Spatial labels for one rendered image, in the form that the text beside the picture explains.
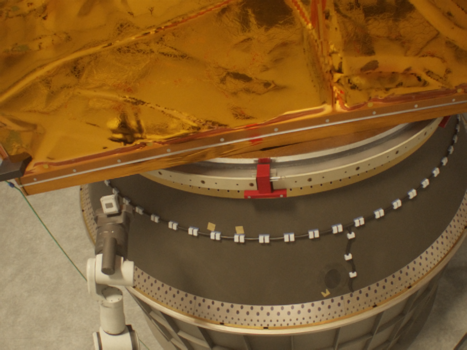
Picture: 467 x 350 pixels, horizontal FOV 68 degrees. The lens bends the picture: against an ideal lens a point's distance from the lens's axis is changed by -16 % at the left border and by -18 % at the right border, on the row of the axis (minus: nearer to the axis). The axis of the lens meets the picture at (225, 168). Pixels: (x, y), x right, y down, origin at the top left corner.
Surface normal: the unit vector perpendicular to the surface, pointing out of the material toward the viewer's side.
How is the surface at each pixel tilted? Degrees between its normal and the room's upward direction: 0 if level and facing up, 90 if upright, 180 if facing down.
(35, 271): 0
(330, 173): 90
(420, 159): 62
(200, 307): 43
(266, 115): 86
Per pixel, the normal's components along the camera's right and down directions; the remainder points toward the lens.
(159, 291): -0.46, -0.07
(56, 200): -0.17, -0.71
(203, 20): 0.09, 0.65
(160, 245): -0.52, 0.25
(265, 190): -0.11, 0.70
